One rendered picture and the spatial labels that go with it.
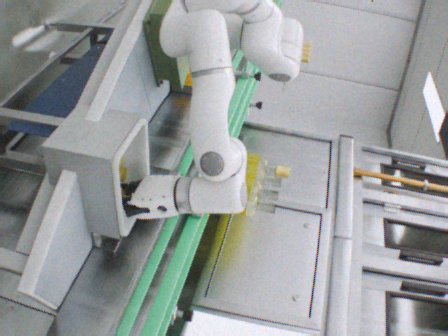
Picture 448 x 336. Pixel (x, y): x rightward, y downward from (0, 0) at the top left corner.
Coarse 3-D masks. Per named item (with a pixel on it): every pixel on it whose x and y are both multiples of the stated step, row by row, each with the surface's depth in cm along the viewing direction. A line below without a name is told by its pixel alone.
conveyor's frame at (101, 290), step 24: (168, 96) 142; (168, 120) 132; (168, 144) 122; (168, 168) 115; (120, 240) 107; (144, 240) 108; (96, 264) 101; (120, 264) 102; (72, 288) 95; (96, 288) 96; (120, 288) 96; (72, 312) 90; (96, 312) 91; (120, 312) 92
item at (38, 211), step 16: (0, 0) 129; (128, 16) 118; (112, 48) 113; (96, 64) 110; (96, 80) 108; (48, 192) 94; (32, 208) 92; (32, 224) 91; (32, 240) 89; (0, 256) 87; (16, 256) 87; (16, 272) 86
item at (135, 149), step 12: (144, 120) 99; (132, 132) 94; (144, 132) 101; (132, 144) 104; (144, 144) 103; (120, 156) 88; (132, 156) 106; (144, 156) 106; (132, 168) 108; (144, 168) 108; (132, 180) 111; (120, 192) 92; (120, 204) 93; (120, 216) 95; (132, 216) 105; (120, 228) 98
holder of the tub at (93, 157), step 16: (112, 112) 100; (128, 112) 100; (96, 128) 95; (112, 128) 95; (128, 128) 95; (96, 144) 90; (112, 144) 91; (80, 160) 89; (96, 160) 88; (80, 176) 91; (96, 176) 90; (112, 176) 90; (96, 192) 93; (112, 192) 92; (96, 208) 96; (112, 208) 95; (96, 224) 99; (112, 224) 98; (96, 240) 105; (112, 240) 107
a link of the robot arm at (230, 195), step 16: (240, 144) 94; (240, 176) 94; (192, 192) 93; (208, 192) 92; (224, 192) 91; (240, 192) 91; (192, 208) 94; (208, 208) 93; (224, 208) 92; (240, 208) 92
